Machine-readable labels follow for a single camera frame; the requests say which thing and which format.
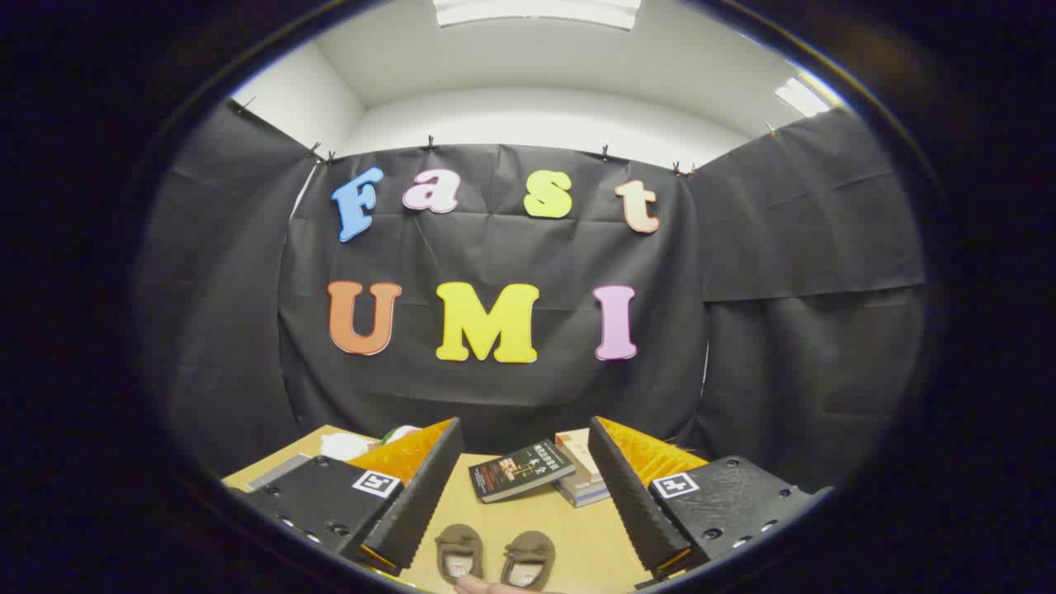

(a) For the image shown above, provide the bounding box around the cream fabric storage box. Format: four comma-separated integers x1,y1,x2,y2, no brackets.
246,452,314,492

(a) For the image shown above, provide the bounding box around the blue cover book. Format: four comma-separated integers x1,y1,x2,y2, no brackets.
559,477,613,508

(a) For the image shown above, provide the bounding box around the black cover book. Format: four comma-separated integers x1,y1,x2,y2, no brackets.
468,439,577,504

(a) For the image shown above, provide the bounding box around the white plush toy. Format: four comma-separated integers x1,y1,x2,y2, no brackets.
320,432,372,461

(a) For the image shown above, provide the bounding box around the tan cover book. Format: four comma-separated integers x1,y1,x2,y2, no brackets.
554,427,607,488

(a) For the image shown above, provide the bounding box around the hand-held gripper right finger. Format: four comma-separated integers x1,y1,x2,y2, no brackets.
587,416,834,582

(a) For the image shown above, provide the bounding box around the ceiling light panel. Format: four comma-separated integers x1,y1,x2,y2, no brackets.
433,0,643,31
774,77,832,118

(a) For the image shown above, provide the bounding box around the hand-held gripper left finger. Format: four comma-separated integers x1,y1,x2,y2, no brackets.
227,417,464,578

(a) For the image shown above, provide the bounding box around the brown fuzzy slipper shoe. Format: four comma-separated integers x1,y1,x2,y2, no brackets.
435,523,485,585
501,530,556,591

